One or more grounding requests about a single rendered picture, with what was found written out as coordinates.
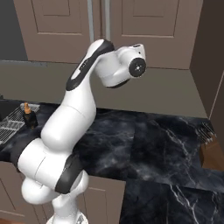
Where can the taupe base cabinet door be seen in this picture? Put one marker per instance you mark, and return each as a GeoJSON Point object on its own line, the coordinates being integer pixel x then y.
{"type": "Point", "coordinates": [8, 192]}
{"type": "Point", "coordinates": [106, 201]}

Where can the brown wooden knife block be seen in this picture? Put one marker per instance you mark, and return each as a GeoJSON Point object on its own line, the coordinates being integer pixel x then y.
{"type": "Point", "coordinates": [212, 156]}

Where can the dark sink basin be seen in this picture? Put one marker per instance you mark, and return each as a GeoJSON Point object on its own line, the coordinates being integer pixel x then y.
{"type": "Point", "coordinates": [6, 108]}

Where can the dark bottle with orange top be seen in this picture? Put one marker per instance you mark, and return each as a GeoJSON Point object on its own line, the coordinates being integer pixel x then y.
{"type": "Point", "coordinates": [30, 119]}

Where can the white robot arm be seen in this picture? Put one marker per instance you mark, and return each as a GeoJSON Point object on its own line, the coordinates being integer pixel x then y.
{"type": "Point", "coordinates": [67, 122]}

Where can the taupe wall cabinet door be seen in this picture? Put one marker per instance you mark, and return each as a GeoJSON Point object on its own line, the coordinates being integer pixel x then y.
{"type": "Point", "coordinates": [55, 43]}
{"type": "Point", "coordinates": [163, 49]}

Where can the tall taupe side cabinet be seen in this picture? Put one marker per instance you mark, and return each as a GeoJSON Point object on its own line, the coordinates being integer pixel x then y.
{"type": "Point", "coordinates": [207, 58]}

